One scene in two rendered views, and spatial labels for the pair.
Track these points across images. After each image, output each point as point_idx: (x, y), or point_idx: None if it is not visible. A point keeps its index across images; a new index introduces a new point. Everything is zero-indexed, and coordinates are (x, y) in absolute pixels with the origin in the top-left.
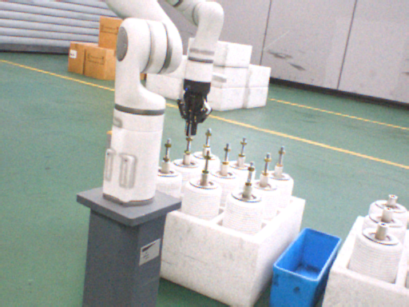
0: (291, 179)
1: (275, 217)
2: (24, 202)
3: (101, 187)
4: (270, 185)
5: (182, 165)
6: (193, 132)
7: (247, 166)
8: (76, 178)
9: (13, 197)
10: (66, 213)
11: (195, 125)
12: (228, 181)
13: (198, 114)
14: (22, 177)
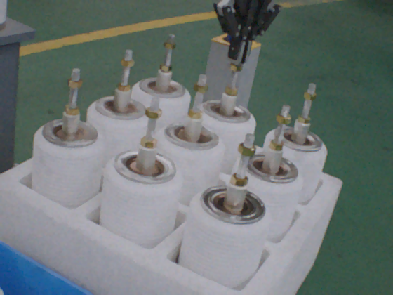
0: (224, 223)
1: (108, 230)
2: (262, 133)
3: (7, 17)
4: (144, 174)
5: (210, 105)
6: (229, 52)
7: (269, 174)
8: (374, 168)
9: (274, 127)
10: None
11: (234, 39)
12: (158, 138)
13: (240, 22)
14: (337, 133)
